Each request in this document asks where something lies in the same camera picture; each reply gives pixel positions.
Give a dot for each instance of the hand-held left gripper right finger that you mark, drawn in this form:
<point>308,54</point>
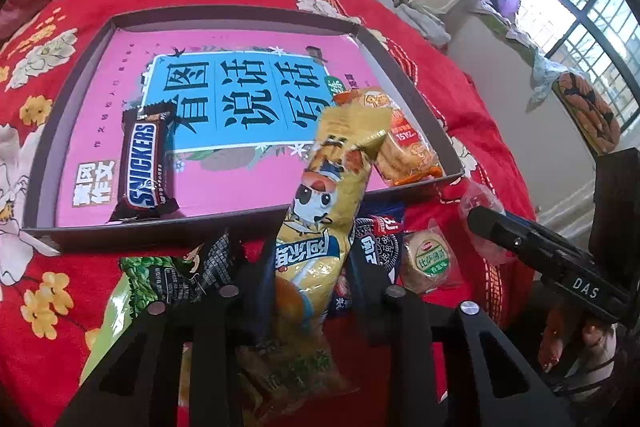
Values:
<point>367,302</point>

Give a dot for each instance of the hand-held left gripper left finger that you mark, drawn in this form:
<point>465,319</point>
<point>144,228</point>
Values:
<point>250,302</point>

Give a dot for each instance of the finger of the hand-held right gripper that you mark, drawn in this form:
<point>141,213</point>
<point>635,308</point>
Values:
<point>510,232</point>

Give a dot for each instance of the clear pink snack packet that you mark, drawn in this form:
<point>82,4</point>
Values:
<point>477,194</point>

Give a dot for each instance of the blue cookie packet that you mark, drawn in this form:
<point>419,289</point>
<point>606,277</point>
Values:
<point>380,242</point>

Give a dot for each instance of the long yellow snack packet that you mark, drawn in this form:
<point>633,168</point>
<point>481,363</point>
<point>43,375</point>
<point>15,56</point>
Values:
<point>320,207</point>

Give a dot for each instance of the green snack packet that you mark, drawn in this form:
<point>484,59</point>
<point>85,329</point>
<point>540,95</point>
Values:
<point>145,277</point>

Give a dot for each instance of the person's right hand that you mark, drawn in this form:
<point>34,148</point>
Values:
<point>565,337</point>

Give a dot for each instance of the black snack packet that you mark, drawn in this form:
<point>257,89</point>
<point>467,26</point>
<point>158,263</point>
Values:
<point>210,262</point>

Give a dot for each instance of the round green-label biscuit packet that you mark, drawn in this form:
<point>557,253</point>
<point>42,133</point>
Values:
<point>427,259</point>

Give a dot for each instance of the clear brown snack packet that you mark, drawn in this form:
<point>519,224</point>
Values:
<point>290,377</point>

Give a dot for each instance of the red floral blanket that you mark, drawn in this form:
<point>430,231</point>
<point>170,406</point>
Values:
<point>480,132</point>

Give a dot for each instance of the orange rice cracker packet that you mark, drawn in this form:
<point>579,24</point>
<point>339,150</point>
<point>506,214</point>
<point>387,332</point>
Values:
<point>405,152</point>

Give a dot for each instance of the orange patterned cushion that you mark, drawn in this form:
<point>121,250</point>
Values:
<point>587,112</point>

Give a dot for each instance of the brown chocolate bar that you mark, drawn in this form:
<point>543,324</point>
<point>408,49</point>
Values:
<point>145,162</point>

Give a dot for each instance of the pink and blue book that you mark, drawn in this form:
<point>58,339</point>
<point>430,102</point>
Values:
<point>240,97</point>

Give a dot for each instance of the purple cloth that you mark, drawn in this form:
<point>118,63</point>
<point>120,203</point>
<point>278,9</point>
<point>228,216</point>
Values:
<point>507,2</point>

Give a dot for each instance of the grey-blue cloth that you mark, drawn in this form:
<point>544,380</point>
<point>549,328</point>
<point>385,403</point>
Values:
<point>420,19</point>

